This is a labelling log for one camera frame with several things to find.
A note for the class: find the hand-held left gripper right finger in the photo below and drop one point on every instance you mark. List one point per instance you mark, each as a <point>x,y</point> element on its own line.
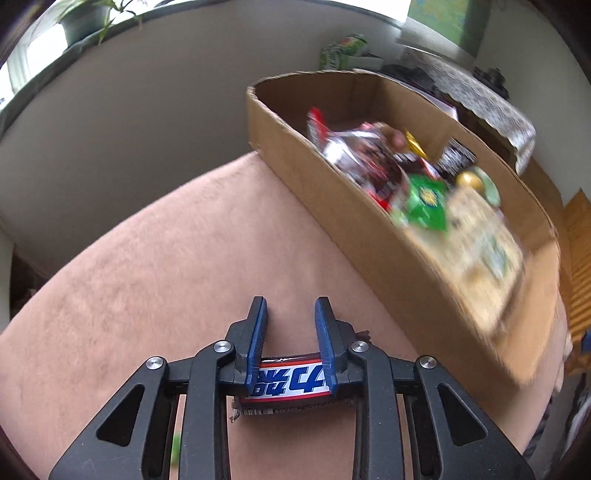
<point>325,337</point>

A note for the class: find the green white paper bag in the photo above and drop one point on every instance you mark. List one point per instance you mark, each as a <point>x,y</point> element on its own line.
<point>341,53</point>

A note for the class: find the green snack packet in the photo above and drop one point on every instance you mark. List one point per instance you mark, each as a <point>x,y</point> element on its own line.
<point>422,201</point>

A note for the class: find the brown chocolate bar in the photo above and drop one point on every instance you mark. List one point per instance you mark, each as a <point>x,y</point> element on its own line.
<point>286,381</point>

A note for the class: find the yellow wrapped candy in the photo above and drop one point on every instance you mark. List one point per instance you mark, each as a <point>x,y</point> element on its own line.
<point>413,145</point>

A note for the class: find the clear wrapped cake packet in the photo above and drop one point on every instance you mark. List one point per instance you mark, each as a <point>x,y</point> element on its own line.
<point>485,249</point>

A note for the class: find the wall scroll painting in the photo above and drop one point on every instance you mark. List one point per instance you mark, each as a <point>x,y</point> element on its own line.
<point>443,18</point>

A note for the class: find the grey crumpled cloth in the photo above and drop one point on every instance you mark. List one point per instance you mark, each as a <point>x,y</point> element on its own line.
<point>411,74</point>

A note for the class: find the red white snack packet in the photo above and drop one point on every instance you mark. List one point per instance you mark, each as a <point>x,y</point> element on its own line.
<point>316,127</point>

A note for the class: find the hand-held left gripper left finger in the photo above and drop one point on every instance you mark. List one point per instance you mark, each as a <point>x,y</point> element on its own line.
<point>256,337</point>

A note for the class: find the dark snack wrapper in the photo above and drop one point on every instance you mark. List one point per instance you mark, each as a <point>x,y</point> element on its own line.
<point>455,157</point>

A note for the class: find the dark teapot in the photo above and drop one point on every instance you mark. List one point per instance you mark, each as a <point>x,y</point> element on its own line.
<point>494,78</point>

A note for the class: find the lace-covered side table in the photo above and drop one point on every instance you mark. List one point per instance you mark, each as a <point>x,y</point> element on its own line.
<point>489,106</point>

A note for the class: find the potted green plant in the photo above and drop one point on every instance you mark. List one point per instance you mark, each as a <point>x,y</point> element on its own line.
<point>83,23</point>

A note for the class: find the white window frame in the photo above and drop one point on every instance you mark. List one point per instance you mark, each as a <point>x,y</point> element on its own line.
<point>21,69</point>

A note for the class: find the cardboard box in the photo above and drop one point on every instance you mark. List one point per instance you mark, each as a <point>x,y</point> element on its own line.
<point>369,240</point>

